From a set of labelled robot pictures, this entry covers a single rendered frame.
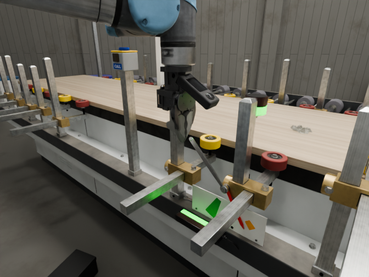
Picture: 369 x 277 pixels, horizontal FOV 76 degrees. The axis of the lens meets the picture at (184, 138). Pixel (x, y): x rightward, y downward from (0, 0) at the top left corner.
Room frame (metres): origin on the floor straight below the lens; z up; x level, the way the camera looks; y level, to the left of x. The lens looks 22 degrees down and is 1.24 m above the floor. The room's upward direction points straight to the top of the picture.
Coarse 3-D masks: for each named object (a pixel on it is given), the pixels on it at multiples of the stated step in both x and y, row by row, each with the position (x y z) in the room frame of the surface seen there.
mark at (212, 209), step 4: (216, 200) 0.62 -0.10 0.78; (212, 204) 0.63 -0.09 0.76; (216, 204) 0.62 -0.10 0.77; (208, 208) 0.64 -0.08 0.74; (212, 208) 0.63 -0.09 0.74; (216, 208) 0.62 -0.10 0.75; (208, 212) 0.64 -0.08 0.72; (212, 212) 0.63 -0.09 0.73; (216, 212) 0.62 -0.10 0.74; (212, 216) 0.63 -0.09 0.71
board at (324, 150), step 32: (96, 96) 1.66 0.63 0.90; (224, 96) 1.66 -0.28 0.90; (192, 128) 0.97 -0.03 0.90; (224, 128) 0.97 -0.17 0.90; (256, 128) 0.97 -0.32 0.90; (288, 128) 0.97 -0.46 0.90; (320, 128) 0.97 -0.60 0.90; (352, 128) 0.97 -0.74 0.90; (288, 160) 0.69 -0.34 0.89; (320, 160) 0.66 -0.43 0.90
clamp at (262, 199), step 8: (232, 176) 0.62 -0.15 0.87; (232, 184) 0.59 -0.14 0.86; (240, 184) 0.57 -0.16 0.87; (248, 184) 0.57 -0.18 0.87; (256, 184) 0.57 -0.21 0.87; (232, 192) 0.58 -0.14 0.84; (240, 192) 0.57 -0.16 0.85; (256, 192) 0.54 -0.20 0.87; (264, 192) 0.53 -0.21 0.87; (272, 192) 0.55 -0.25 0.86; (256, 200) 0.54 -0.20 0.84; (264, 200) 0.52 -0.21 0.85; (264, 208) 0.52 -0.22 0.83
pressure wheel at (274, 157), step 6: (264, 156) 0.68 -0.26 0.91; (270, 156) 0.69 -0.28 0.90; (276, 156) 0.68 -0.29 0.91; (282, 156) 0.68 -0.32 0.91; (264, 162) 0.67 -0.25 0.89; (270, 162) 0.65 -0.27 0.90; (276, 162) 0.64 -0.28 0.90; (282, 162) 0.65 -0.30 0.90; (270, 168) 0.65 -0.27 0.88; (276, 168) 0.64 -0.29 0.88; (282, 168) 0.65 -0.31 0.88
